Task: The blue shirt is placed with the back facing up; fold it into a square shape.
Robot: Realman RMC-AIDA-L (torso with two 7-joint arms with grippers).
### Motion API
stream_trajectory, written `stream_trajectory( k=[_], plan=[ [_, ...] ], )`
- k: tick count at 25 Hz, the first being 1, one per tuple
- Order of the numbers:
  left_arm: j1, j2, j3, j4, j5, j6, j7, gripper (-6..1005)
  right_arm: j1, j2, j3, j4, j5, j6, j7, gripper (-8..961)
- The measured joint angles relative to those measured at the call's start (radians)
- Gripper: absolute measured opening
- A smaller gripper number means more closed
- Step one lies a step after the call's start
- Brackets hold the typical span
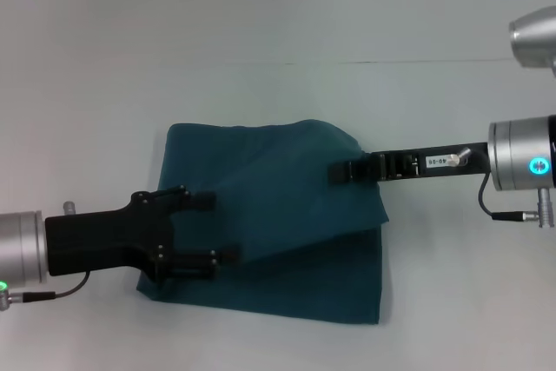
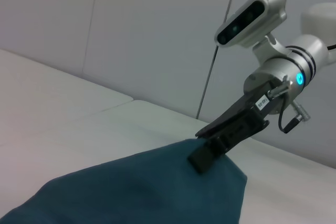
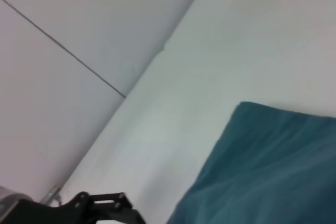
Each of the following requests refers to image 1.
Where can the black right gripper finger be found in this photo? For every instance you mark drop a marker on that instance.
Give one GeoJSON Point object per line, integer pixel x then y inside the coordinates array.
{"type": "Point", "coordinates": [356, 171]}

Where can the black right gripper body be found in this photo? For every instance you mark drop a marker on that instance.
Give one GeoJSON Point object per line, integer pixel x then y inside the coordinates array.
{"type": "Point", "coordinates": [434, 169]}

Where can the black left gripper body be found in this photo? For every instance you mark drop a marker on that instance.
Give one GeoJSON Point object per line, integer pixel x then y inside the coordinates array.
{"type": "Point", "coordinates": [104, 240]}

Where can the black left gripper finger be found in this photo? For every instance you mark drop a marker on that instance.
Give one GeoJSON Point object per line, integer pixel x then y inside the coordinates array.
{"type": "Point", "coordinates": [191, 264]}
{"type": "Point", "coordinates": [200, 200]}

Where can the teal blue t-shirt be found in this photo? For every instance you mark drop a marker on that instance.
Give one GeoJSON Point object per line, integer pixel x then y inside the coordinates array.
{"type": "Point", "coordinates": [282, 266]}

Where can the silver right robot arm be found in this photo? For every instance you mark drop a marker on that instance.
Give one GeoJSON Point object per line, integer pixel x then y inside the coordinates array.
{"type": "Point", "coordinates": [521, 154]}

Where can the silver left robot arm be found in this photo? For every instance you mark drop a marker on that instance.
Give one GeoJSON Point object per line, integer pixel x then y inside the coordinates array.
{"type": "Point", "coordinates": [19, 249]}

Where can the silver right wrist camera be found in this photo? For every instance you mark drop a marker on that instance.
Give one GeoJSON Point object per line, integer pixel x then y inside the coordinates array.
{"type": "Point", "coordinates": [536, 38]}

